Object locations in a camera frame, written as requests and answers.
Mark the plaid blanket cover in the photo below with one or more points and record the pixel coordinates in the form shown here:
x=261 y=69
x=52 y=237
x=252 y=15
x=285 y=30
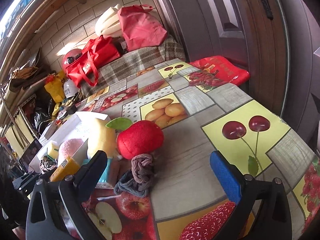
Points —
x=133 y=62

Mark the smartphone showing video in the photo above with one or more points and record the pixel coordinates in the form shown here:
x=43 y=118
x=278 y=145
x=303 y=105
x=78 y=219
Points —
x=30 y=152

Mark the yellow shopping bag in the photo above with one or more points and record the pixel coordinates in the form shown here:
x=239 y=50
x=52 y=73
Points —
x=54 y=86

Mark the red tote bag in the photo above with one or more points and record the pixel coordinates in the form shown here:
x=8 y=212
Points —
x=95 y=54

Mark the grey metal door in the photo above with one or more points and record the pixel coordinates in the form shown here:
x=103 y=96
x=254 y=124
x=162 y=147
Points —
x=276 y=41

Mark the grey knotted scrunchie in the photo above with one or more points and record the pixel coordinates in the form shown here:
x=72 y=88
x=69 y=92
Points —
x=139 y=179

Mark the teal tissue pack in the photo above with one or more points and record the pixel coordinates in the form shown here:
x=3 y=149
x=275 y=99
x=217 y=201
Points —
x=104 y=176

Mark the pale yellow hexagon sponge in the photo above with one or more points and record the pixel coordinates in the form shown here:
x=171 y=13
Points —
x=101 y=138

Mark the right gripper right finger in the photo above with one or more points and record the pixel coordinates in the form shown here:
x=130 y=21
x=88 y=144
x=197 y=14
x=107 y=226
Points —
x=273 y=220

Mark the red helmet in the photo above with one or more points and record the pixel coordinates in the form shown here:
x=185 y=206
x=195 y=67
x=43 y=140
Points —
x=70 y=57

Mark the yellow green tissue pack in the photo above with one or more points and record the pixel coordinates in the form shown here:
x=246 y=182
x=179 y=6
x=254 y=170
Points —
x=68 y=167

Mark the metal storage shelf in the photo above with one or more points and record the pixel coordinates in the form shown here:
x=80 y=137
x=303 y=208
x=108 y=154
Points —
x=15 y=126

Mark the red plush apple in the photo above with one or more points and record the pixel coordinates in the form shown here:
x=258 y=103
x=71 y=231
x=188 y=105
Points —
x=136 y=138

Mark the fruit pattern tablecloth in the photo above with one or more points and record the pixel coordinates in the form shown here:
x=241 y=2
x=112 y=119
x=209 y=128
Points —
x=221 y=118

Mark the cream foam roll stack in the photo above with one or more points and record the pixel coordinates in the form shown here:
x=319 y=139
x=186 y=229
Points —
x=108 y=23

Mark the white helmet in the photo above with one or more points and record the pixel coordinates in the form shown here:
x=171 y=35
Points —
x=70 y=89

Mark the yellow rectangular sponge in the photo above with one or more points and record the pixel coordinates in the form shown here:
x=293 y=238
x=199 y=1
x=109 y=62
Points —
x=52 y=150

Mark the white foam tray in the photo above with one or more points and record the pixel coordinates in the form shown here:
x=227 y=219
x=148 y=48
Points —
x=77 y=126

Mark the red bag beside table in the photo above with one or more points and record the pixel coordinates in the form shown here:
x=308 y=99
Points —
x=223 y=69

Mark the pink fluffy pompom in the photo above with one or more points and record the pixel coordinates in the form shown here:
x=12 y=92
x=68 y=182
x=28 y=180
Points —
x=68 y=148

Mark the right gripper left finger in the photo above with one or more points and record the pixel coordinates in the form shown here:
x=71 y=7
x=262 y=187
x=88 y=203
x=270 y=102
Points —
x=44 y=220

